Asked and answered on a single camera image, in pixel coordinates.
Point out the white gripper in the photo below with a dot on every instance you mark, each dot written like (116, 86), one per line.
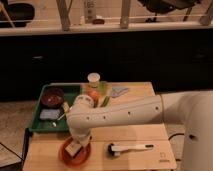
(73, 148)

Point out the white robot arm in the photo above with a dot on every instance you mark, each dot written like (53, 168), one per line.
(193, 109)

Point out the red plastic bowl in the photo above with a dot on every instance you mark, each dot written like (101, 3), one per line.
(80, 157)

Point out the dark maroon bowl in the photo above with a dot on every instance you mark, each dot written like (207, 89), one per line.
(52, 97)

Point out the white spoon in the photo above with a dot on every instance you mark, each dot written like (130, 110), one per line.
(54, 124)

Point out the green plastic tray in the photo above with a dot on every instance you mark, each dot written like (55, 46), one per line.
(71, 91)

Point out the grey blue sponge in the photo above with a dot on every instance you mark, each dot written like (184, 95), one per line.
(49, 114)

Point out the yellow banana toy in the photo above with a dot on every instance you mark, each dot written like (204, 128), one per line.
(66, 107)

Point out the orange fruit toy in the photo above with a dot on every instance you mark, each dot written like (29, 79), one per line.
(94, 95)

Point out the green vegetable toy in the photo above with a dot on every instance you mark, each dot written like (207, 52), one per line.
(105, 102)

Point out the white paper cup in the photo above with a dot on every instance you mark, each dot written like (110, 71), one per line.
(94, 79)

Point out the black chair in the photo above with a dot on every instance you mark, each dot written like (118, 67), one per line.
(20, 13)

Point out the white black handled brush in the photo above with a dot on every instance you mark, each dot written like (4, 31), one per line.
(116, 150)

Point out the wooden post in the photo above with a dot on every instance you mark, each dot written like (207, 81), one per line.
(63, 13)
(125, 11)

